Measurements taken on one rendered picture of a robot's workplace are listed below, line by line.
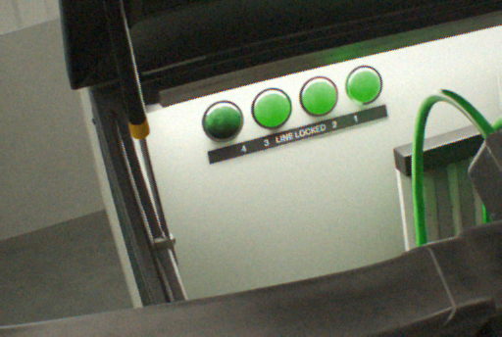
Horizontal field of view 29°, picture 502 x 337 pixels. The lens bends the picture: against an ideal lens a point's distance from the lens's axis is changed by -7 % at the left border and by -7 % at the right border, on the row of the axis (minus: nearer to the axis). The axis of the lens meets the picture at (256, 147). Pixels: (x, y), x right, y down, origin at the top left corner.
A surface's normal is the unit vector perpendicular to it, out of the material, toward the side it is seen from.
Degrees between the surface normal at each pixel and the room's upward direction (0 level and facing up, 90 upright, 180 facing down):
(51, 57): 90
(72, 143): 90
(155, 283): 43
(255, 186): 90
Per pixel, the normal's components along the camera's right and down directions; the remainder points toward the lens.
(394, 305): 0.12, -0.55
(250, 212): 0.26, 0.26
